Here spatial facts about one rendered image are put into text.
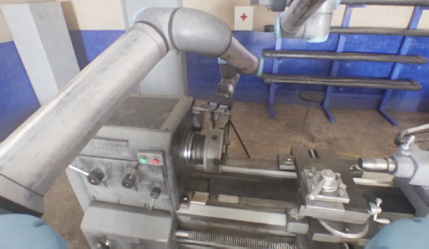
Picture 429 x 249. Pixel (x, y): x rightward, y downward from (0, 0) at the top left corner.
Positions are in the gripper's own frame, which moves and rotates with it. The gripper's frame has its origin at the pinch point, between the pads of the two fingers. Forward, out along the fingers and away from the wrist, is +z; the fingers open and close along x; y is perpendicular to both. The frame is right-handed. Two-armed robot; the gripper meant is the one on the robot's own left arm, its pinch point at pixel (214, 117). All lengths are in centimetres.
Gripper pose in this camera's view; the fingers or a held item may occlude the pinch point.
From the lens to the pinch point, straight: 109.0
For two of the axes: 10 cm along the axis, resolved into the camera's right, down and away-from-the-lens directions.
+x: -9.5, -2.0, 2.6
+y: 0.7, 6.4, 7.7
